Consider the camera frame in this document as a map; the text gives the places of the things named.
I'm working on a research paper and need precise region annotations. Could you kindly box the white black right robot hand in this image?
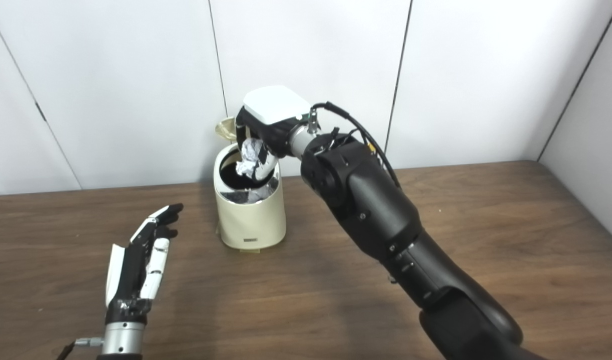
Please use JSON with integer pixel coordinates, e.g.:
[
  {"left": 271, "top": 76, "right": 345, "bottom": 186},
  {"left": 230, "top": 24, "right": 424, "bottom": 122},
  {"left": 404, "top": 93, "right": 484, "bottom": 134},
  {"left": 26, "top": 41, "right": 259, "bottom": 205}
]
[{"left": 235, "top": 85, "right": 312, "bottom": 182}]

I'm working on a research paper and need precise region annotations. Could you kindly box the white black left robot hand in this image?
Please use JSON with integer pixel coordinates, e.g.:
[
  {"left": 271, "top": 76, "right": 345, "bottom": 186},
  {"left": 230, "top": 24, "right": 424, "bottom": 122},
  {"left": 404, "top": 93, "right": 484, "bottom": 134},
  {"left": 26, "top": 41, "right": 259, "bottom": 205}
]
[{"left": 105, "top": 203, "right": 184, "bottom": 325}]

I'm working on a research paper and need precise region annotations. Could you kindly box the round cream bin lid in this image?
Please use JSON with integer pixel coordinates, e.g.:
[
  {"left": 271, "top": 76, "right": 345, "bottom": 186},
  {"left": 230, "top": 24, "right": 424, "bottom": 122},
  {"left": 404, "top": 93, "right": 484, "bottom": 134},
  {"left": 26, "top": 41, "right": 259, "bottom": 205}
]
[{"left": 215, "top": 116, "right": 238, "bottom": 141}]

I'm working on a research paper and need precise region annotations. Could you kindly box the white paper ball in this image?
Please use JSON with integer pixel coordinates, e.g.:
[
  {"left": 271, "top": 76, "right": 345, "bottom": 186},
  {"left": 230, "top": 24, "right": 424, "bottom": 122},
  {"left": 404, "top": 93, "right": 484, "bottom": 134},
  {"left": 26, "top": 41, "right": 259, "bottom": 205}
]
[{"left": 235, "top": 138, "right": 266, "bottom": 178}]

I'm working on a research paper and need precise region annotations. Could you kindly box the cream-colored desktop bin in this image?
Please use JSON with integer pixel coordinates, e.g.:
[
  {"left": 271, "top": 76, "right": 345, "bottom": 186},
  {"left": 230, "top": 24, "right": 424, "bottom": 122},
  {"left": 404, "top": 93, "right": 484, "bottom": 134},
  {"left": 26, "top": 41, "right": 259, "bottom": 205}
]
[{"left": 213, "top": 142, "right": 287, "bottom": 250}]

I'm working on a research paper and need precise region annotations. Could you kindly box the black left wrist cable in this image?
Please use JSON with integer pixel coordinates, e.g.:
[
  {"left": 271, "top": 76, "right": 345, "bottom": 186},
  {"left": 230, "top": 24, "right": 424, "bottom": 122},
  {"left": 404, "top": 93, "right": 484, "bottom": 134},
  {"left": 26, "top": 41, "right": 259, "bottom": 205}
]
[{"left": 56, "top": 337, "right": 105, "bottom": 360}]

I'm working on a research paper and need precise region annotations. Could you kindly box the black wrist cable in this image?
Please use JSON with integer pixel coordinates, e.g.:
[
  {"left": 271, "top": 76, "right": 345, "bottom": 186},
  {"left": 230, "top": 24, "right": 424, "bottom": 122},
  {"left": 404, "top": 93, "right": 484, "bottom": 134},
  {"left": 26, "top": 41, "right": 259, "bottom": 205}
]
[
  {"left": 306, "top": 101, "right": 401, "bottom": 190},
  {"left": 56, "top": 337, "right": 105, "bottom": 360}
]

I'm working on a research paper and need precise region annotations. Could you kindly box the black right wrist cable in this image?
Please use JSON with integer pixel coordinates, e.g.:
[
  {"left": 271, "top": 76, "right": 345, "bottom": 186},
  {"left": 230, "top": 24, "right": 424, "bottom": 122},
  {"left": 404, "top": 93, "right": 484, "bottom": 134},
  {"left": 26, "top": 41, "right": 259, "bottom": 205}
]
[{"left": 306, "top": 101, "right": 401, "bottom": 190}]

